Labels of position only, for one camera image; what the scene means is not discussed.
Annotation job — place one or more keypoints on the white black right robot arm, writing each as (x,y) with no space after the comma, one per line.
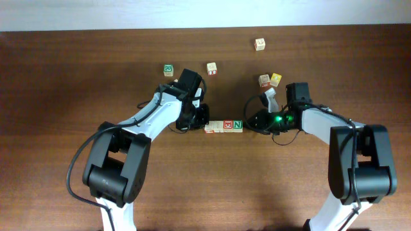
(361,170)

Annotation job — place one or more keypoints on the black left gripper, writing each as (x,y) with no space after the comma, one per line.
(203,119)

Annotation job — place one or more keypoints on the green N wooden block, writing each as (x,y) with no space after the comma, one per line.
(237,126)

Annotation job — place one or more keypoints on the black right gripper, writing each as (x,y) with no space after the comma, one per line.
(261,115)

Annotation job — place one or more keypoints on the wooden block number six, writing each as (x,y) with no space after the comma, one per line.
(211,68)

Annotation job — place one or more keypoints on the wooden block beside yellow block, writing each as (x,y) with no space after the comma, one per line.
(264,80)

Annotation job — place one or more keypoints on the green R wooden block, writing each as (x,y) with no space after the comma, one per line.
(168,70)

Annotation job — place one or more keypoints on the wooden block red E face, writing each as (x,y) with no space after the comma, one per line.
(228,126)

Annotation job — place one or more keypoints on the far wooden block red face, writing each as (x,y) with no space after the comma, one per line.
(259,44)

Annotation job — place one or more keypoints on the wooden block letter I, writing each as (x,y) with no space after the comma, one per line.
(218,127)

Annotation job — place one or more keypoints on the wooden block red bottom face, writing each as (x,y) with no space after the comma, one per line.
(209,127)

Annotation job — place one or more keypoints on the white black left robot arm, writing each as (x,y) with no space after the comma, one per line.
(118,160)

